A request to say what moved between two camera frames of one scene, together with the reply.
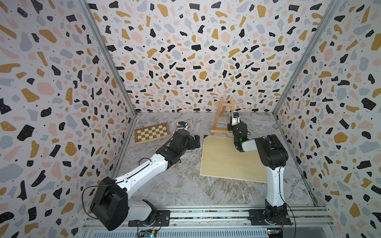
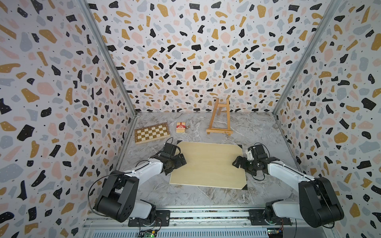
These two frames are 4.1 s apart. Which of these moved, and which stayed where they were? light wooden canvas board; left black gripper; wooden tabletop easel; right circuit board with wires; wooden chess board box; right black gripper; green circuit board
Moved: light wooden canvas board; wooden tabletop easel; left black gripper; right black gripper
Stayed: wooden chess board box; right circuit board with wires; green circuit board
